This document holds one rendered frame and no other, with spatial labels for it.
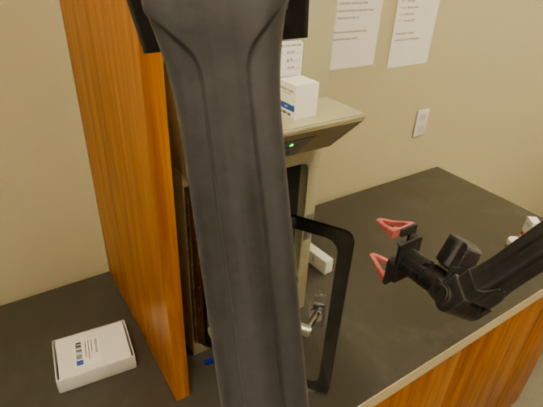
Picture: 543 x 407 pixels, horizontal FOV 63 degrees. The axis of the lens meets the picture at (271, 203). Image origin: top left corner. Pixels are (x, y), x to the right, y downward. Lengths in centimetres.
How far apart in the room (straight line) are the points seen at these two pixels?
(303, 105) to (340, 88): 78
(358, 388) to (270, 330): 85
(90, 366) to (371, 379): 61
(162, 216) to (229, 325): 51
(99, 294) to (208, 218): 110
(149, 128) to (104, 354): 59
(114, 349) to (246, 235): 91
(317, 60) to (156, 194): 40
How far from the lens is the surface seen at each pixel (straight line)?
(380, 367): 112
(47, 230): 129
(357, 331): 118
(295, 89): 76
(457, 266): 91
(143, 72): 63
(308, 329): 79
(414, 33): 174
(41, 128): 117
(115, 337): 112
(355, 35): 154
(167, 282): 80
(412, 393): 132
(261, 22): 20
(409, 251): 97
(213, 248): 21
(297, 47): 85
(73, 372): 108
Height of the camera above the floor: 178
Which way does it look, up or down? 31 degrees down
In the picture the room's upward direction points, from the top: 3 degrees clockwise
